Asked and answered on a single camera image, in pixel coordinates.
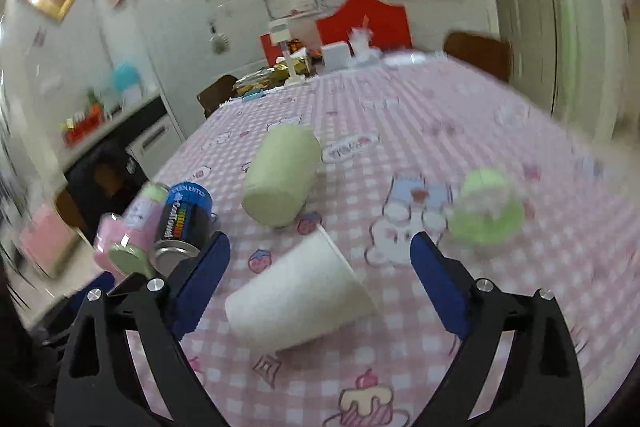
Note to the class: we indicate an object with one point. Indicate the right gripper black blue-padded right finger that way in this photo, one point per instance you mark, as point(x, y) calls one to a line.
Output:
point(541, 384)

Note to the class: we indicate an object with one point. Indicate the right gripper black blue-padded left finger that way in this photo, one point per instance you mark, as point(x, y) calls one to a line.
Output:
point(98, 384)

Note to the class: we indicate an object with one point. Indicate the white paper cup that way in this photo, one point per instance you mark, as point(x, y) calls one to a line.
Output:
point(309, 292)

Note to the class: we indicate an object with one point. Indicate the clear green-banded plastic cup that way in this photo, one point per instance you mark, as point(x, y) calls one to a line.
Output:
point(487, 209)

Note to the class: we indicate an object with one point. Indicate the clear drink cup with straw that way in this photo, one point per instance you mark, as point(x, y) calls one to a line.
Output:
point(360, 38)

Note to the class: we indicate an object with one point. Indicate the pink green towel bottle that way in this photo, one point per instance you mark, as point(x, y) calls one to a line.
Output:
point(123, 243)

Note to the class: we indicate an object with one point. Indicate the pink cushioned stool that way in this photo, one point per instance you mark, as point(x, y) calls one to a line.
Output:
point(47, 241)

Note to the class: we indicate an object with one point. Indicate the black blue cool towel can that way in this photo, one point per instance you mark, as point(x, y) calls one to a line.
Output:
point(183, 228)

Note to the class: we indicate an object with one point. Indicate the black jacket on chair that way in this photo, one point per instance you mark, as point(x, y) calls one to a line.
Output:
point(105, 180)

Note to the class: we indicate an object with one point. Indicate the white cabinet counter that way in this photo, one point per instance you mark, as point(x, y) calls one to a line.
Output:
point(144, 132)

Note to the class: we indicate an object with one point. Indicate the red planter with plant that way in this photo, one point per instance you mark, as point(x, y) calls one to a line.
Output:
point(76, 127)

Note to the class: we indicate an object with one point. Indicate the pale green towel roll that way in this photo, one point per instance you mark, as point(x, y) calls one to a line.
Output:
point(281, 175)

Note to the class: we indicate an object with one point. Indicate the pink checkered cartoon tablecloth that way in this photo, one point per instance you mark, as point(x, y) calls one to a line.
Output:
point(397, 143)

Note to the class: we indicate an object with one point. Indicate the dark chair at far left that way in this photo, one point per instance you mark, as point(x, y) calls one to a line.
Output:
point(222, 90)

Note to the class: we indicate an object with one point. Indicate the brown wooden chair right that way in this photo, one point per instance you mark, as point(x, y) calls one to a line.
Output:
point(488, 54)

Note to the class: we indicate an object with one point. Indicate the white square container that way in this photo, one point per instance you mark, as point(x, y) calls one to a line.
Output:
point(335, 56)

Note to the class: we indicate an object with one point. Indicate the red paper decoration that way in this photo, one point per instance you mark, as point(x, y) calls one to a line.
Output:
point(388, 24)

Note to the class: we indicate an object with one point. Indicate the white desk lamp stand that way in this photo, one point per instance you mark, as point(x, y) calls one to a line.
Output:
point(280, 35)

